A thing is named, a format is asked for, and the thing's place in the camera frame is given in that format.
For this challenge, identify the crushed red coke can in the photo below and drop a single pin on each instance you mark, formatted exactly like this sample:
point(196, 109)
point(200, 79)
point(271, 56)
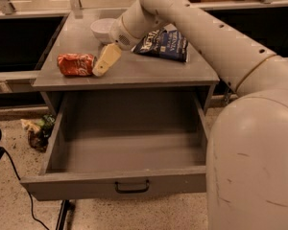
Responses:
point(76, 64)

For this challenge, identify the white ceramic bowl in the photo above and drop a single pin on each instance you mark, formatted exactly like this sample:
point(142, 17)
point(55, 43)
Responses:
point(101, 28)

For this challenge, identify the grey cabinet with top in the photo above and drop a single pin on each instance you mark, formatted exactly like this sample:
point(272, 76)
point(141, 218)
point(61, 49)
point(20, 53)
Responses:
point(130, 70)

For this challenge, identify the open grey top drawer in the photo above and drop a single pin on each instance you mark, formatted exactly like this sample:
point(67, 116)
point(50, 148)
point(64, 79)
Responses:
point(101, 137)

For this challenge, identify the black stand leg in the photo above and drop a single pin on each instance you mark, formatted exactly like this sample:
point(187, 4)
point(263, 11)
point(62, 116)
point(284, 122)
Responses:
point(65, 207)

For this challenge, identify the black drawer handle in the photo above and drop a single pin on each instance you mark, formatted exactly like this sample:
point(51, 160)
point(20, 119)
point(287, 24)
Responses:
point(132, 188)

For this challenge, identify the crumpled snack bags on floor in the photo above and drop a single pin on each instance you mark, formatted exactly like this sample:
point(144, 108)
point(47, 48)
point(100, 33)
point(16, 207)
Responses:
point(39, 132)

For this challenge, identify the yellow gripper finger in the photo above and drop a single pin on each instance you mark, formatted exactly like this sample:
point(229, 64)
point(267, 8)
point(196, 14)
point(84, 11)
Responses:
point(109, 55)

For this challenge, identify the dark blue chip bag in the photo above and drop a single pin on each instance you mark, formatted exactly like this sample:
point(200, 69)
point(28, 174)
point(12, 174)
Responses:
point(163, 44)

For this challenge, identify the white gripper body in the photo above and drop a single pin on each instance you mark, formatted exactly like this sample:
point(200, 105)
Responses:
point(120, 34)

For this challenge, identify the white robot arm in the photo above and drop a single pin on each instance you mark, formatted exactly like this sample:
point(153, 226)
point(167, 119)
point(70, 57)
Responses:
point(247, 149)

